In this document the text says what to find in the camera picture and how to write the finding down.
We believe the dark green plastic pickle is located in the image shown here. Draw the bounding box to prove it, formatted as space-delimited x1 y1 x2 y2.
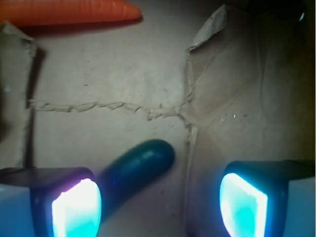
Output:
96 139 176 222

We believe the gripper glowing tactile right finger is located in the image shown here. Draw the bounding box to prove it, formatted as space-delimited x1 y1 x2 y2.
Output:
219 160 316 237

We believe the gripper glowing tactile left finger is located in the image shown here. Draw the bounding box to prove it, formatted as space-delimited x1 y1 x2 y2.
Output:
0 167 102 237

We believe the orange plastic carrot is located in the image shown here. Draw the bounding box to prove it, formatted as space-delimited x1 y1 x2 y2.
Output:
0 0 142 27

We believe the brown paper bag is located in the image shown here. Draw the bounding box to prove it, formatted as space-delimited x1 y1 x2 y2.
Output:
0 0 316 237

